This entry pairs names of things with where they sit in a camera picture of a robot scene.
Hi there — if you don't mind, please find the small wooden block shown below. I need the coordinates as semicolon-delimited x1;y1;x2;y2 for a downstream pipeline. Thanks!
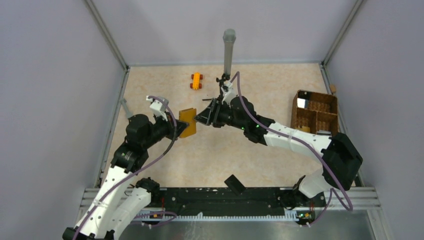
329;84;337;95

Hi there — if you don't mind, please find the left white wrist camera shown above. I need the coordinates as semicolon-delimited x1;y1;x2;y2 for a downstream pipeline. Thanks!
146;95;169;122

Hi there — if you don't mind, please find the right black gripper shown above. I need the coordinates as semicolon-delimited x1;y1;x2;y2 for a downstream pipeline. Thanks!
194;98;247;131

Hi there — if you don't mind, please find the woven wicker divided basket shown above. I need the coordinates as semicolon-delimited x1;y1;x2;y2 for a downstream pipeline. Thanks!
290;90;339;136

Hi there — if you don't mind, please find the gold card stack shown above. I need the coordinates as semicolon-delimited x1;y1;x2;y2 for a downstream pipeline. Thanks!
299;126;311;133

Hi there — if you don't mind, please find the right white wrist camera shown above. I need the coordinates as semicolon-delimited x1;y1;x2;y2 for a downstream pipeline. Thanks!
220;83;237;105

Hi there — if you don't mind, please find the silver card stack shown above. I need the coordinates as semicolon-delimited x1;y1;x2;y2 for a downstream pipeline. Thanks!
316;130;332;136

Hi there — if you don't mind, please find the grey microphone on tripod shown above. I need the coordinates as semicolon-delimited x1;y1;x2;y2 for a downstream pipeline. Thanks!
203;28;236;103

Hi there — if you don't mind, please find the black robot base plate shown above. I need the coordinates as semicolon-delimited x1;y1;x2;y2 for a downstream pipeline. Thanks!
148;187;327;217

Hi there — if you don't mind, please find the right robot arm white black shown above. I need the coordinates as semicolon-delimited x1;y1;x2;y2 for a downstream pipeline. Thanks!
194;96;363;206

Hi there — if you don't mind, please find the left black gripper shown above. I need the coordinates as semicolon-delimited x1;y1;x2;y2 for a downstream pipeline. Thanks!
142;110;189;149

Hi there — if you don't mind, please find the white slotted cable duct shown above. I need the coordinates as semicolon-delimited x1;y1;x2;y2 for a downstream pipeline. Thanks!
133;210;314;222

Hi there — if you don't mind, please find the black card stack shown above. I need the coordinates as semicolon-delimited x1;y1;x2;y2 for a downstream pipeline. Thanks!
296;90;312;109

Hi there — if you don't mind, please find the orange toy block car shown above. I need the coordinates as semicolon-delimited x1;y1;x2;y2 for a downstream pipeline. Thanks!
189;72;203;90

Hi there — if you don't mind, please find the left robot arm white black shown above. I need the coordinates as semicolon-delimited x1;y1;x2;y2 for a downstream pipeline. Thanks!
62;112;190;240

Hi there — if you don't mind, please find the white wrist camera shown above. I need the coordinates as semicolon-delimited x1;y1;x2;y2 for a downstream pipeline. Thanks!
146;95;169;122
220;83;237;105

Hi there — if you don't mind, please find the grey metal bracket tool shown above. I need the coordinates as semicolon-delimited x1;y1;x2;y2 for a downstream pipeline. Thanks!
119;98;134;119

